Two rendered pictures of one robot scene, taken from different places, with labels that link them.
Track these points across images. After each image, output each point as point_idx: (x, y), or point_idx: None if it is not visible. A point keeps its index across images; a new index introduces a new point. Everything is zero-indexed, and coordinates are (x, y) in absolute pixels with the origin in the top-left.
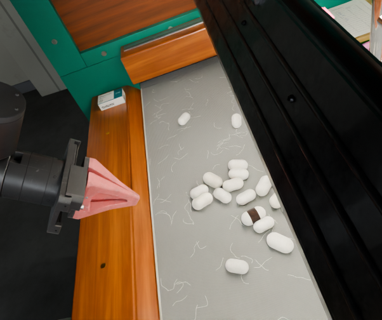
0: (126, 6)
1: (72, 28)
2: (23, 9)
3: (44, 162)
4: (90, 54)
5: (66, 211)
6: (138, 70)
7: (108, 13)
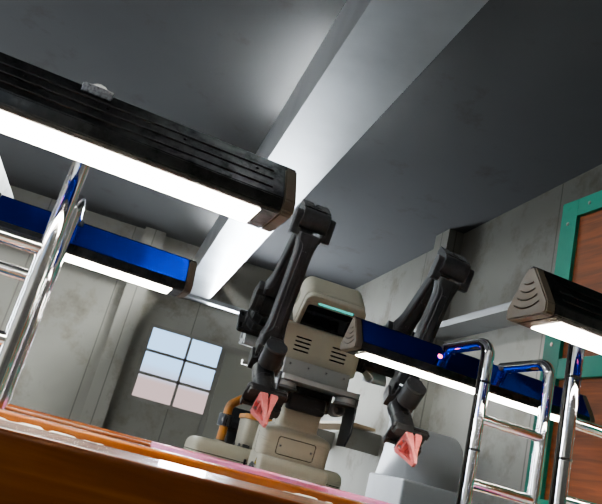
0: (583, 484)
1: (548, 480)
2: (532, 451)
3: (409, 421)
4: (544, 503)
5: (391, 429)
6: None
7: (571, 482)
